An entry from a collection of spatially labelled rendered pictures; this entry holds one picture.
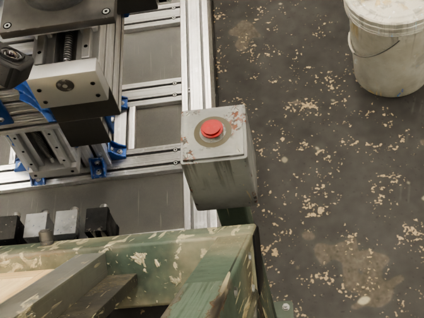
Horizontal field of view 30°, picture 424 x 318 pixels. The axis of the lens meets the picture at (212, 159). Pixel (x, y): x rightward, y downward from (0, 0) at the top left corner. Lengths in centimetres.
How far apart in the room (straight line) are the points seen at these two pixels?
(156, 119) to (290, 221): 50
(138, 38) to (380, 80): 79
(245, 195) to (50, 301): 52
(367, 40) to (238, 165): 110
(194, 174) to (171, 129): 94
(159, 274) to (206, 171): 20
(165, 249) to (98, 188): 98
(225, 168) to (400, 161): 114
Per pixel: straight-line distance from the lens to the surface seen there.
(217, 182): 143
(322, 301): 224
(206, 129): 139
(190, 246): 133
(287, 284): 227
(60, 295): 112
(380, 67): 249
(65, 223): 158
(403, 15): 235
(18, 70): 82
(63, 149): 211
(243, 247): 118
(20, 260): 140
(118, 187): 227
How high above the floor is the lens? 205
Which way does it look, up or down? 55 degrees down
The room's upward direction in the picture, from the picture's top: 16 degrees counter-clockwise
